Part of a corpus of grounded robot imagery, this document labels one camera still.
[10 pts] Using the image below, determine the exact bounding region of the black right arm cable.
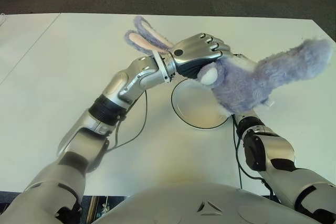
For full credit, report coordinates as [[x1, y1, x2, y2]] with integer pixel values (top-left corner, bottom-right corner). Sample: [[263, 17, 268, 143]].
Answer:
[[232, 115, 276, 201]]

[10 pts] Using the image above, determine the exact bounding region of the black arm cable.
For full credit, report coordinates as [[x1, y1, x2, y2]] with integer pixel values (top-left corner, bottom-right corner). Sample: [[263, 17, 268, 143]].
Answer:
[[232, 115, 276, 201], [106, 90, 149, 154]]

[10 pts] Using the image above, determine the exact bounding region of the silver robot torso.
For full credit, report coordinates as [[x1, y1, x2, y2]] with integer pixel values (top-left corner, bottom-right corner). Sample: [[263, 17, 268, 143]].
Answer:
[[91, 182, 323, 224]]

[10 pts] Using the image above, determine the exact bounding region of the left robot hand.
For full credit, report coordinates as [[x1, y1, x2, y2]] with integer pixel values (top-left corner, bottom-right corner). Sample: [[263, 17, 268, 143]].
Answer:
[[172, 32, 232, 79]]

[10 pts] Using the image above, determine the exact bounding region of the metal table leg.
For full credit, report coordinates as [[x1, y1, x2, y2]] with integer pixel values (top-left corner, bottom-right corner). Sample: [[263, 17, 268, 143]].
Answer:
[[88, 196, 99, 221]]

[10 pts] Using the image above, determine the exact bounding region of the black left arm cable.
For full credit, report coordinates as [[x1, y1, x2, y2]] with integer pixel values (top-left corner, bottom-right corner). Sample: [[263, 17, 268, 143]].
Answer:
[[106, 90, 149, 154]]

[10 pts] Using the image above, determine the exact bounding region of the purple plush bunny doll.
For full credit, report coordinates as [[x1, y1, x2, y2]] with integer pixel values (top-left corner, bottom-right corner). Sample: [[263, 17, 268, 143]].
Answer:
[[124, 15, 333, 116]]

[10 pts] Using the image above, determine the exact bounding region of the white plate black rim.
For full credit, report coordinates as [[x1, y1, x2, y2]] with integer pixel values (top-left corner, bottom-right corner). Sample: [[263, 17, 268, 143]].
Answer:
[[171, 78, 235, 130]]

